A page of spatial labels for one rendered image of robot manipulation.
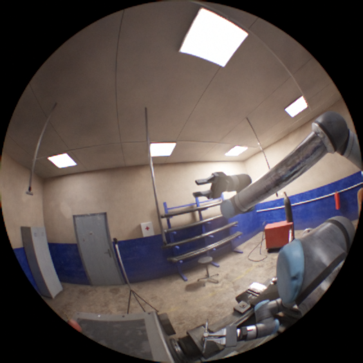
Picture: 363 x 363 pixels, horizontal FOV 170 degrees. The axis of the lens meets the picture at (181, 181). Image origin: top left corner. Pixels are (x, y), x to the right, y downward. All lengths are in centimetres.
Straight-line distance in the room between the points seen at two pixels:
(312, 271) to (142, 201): 343
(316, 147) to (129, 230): 351
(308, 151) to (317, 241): 26
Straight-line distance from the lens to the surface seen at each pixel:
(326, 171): 470
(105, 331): 83
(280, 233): 379
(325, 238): 27
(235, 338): 74
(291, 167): 43
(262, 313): 78
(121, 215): 345
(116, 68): 161
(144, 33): 149
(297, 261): 22
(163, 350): 67
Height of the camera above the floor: 192
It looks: 13 degrees up
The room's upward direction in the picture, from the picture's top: 12 degrees counter-clockwise
